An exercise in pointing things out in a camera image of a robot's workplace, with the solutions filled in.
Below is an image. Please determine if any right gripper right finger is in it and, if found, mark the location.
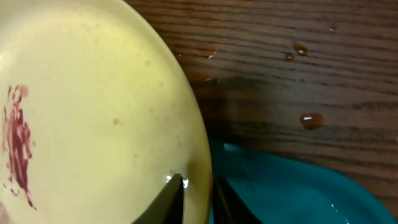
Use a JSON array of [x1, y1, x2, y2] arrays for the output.
[[212, 177, 262, 224]]

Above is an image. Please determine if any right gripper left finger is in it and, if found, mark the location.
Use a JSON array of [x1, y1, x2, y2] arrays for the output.
[[132, 174, 184, 224]]

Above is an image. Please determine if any yellow-green rimmed plate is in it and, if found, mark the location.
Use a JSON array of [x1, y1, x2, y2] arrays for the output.
[[1, 0, 211, 223]]

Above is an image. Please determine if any teal plastic serving tray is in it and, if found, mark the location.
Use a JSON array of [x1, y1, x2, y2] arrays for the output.
[[209, 139, 397, 224]]

